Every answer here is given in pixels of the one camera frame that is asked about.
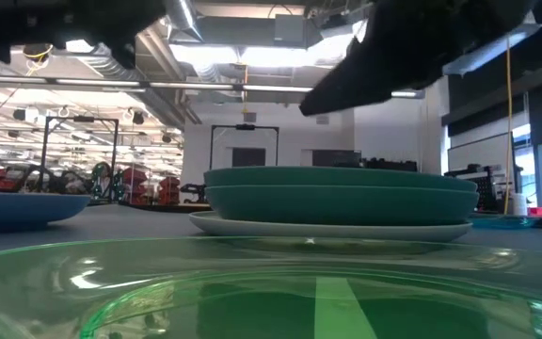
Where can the long ceiling strip light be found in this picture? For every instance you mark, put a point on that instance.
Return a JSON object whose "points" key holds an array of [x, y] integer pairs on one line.
{"points": [[191, 85]]}

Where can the silver round air duct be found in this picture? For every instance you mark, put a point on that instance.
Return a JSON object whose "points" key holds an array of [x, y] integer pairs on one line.
{"points": [[181, 16]]}

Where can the black storage cases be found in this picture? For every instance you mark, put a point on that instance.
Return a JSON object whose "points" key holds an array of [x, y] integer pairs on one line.
{"points": [[388, 165]]}

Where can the clear green plastic plate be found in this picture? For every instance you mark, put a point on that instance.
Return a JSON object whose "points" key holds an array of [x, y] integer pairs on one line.
{"points": [[111, 292]]}

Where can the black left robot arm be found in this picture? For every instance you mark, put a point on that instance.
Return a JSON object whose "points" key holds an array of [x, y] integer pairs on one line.
{"points": [[7, 23]]}

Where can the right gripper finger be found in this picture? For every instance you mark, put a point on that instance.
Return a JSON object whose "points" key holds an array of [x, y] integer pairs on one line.
{"points": [[346, 92]]}

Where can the white plastic plate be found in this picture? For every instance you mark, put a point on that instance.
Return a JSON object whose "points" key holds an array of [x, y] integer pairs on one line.
{"points": [[299, 230]]}

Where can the clear blue plastic plate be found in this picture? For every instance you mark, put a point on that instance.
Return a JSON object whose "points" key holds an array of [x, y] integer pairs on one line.
{"points": [[504, 222]]}

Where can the black cabinet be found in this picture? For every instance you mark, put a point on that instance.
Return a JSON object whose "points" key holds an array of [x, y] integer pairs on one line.
{"points": [[337, 157]]}

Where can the teal plastic plate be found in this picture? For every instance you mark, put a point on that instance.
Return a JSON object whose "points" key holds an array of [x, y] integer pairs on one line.
{"points": [[337, 178], [337, 205]]}

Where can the grey ceiling unit box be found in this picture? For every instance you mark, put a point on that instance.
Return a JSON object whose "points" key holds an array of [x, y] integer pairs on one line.
{"points": [[290, 28]]}

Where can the grey wall vent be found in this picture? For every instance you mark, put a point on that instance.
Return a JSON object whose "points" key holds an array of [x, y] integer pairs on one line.
{"points": [[323, 119]]}

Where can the dark wall screen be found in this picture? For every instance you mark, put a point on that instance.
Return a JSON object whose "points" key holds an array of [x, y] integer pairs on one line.
{"points": [[248, 157]]}

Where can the white bucket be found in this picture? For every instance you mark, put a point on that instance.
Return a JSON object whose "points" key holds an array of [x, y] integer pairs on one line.
{"points": [[519, 205]]}

